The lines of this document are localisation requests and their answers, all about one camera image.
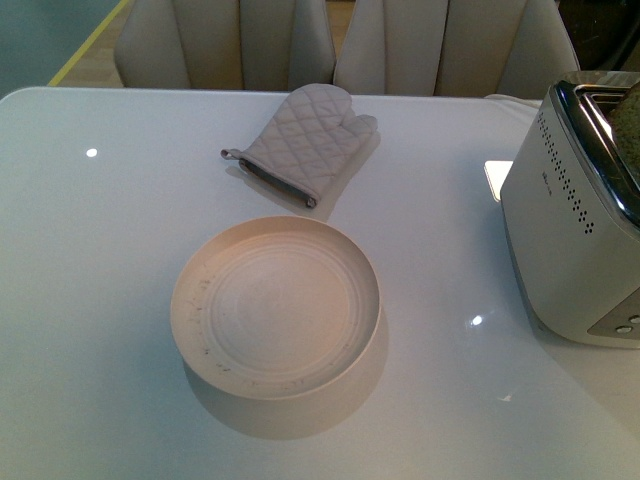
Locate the slice of brown bread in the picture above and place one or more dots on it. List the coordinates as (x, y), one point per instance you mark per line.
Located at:
(624, 121)

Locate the silver toaster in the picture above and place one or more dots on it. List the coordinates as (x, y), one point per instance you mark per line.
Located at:
(571, 209)

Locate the beige round plate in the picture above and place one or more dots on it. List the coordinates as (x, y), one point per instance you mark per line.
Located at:
(275, 308)

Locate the grey quilted oven mitt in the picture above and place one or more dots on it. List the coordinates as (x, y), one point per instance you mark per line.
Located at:
(308, 142)

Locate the beige left chair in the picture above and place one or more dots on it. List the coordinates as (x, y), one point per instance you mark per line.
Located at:
(226, 45)

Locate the beige chair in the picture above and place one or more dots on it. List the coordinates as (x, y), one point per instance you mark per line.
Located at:
(461, 48)
(226, 45)

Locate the beige right chair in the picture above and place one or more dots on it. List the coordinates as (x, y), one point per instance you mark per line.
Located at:
(461, 48)

